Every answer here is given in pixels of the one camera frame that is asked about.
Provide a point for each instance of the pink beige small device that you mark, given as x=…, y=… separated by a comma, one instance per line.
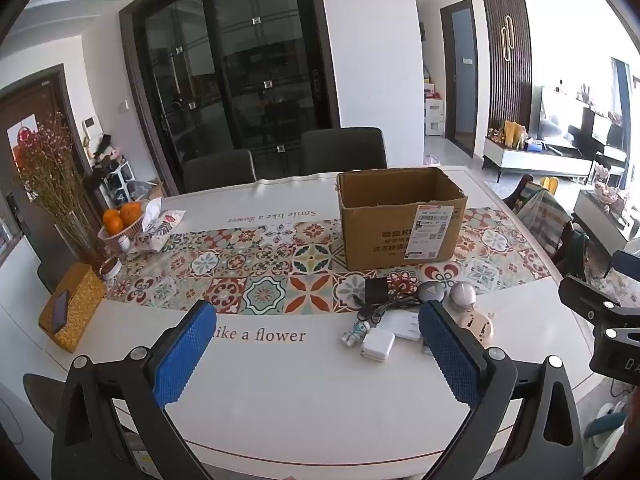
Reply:
x=477, y=327

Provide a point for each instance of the white square charger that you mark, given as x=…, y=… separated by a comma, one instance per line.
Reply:
x=378, y=346

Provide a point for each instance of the small white cup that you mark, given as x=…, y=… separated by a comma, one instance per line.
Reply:
x=110, y=267

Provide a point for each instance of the black smartphone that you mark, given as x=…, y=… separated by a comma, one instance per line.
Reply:
x=61, y=311

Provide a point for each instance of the dark slatted wall panel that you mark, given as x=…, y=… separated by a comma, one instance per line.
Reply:
x=506, y=60

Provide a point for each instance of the white flat box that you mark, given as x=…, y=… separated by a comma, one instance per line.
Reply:
x=402, y=322

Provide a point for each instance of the white fruit bowl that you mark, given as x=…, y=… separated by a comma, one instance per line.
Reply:
x=127, y=232

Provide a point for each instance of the leaf print tissue packet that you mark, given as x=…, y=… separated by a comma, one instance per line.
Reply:
x=159, y=225

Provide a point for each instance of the dark grey rounded device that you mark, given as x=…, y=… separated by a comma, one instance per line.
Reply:
x=431, y=294

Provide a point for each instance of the flat screen television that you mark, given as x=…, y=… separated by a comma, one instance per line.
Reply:
x=562, y=115

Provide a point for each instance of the black framed glass sliding doors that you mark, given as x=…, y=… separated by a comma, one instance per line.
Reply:
x=240, y=75

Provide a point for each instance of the light grey rounded device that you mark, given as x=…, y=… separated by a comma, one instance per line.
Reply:
x=462, y=294

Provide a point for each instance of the dried pink flower bouquet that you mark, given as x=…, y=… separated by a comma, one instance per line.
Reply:
x=55, y=180

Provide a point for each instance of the dark grey dining chair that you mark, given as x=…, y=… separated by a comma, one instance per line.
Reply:
x=344, y=152
x=220, y=171

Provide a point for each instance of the white drawer cabinet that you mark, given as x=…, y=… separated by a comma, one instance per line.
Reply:
x=434, y=116

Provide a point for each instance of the yellow packages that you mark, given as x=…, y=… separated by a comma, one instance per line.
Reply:
x=515, y=135

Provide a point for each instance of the brown entrance door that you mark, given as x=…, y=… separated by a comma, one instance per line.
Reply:
x=30, y=160

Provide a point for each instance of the yellow woven tissue box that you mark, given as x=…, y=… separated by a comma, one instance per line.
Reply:
x=82, y=310

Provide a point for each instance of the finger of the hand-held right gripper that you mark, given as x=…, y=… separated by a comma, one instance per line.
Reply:
x=590, y=300
x=627, y=275

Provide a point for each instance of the small robot figurine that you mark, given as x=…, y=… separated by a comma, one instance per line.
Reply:
x=356, y=334

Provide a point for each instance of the coffee table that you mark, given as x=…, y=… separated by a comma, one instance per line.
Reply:
x=605, y=210

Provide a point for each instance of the wooden chair with striped cloth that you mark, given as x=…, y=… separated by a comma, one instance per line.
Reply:
x=542, y=215

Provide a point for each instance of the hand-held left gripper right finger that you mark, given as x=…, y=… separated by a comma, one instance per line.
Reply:
x=450, y=355

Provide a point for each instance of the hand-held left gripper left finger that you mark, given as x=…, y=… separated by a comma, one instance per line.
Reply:
x=185, y=355

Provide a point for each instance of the dark interior door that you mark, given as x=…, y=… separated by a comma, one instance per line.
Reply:
x=462, y=75

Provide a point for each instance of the orange fruit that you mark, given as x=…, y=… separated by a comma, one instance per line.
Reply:
x=132, y=213
x=113, y=221

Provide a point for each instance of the cluttered shoe rack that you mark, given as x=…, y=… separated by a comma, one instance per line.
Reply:
x=110, y=170

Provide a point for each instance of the white TV cabinet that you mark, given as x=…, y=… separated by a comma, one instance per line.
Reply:
x=530, y=157

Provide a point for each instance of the brown cardboard box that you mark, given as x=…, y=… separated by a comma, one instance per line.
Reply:
x=380, y=232

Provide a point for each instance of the patterned tile table runner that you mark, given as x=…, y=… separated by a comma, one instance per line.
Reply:
x=270, y=285

